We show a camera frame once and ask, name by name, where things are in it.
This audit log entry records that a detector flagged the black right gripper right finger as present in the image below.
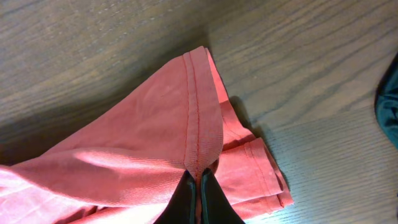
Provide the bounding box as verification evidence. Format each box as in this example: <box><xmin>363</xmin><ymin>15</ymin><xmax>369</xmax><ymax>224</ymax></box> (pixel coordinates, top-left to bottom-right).
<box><xmin>200</xmin><ymin>168</ymin><xmax>244</xmax><ymax>224</ymax></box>

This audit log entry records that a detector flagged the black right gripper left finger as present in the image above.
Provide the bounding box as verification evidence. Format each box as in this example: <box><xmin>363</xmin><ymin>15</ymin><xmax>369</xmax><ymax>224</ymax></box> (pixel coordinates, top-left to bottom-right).
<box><xmin>154</xmin><ymin>170</ymin><xmax>197</xmax><ymax>224</ymax></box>

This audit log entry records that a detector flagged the red orange t-shirt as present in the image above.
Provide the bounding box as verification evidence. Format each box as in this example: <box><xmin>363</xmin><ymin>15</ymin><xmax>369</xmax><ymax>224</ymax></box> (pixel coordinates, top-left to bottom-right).
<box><xmin>1</xmin><ymin>47</ymin><xmax>294</xmax><ymax>223</ymax></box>

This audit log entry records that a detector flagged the dark patterned garment pile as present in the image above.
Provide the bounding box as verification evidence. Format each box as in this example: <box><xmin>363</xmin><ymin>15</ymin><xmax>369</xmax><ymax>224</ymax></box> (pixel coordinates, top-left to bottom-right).
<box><xmin>374</xmin><ymin>55</ymin><xmax>397</xmax><ymax>148</ymax></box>

